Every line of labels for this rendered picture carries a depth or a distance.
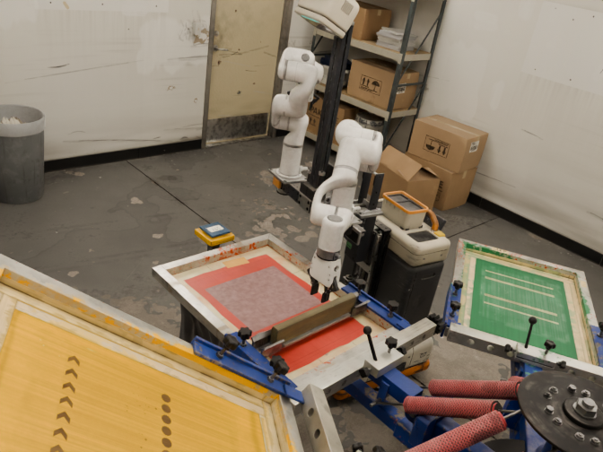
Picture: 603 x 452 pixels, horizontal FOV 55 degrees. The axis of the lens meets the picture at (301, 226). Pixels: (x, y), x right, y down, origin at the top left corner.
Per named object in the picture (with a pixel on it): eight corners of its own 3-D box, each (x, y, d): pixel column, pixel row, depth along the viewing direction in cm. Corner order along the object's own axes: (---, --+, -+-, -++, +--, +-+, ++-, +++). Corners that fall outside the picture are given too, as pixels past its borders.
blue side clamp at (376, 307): (337, 299, 227) (341, 285, 223) (346, 296, 230) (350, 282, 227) (397, 342, 208) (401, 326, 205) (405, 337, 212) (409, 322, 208)
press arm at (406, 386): (365, 376, 183) (368, 363, 180) (377, 369, 186) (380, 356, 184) (407, 410, 172) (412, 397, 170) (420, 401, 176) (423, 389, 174)
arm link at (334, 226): (327, 201, 192) (355, 206, 191) (322, 229, 196) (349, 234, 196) (321, 220, 178) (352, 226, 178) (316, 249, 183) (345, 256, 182)
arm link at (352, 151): (343, 132, 214) (382, 139, 213) (332, 182, 207) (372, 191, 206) (346, 108, 199) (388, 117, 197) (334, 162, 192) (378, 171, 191)
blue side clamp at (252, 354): (222, 350, 191) (224, 334, 187) (234, 344, 194) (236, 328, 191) (281, 406, 172) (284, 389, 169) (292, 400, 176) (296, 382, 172)
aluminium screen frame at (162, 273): (151, 275, 220) (152, 267, 218) (268, 240, 258) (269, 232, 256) (284, 403, 172) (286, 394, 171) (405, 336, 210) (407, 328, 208)
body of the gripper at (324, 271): (347, 256, 186) (341, 284, 191) (325, 241, 193) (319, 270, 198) (331, 262, 181) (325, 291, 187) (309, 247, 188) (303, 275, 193)
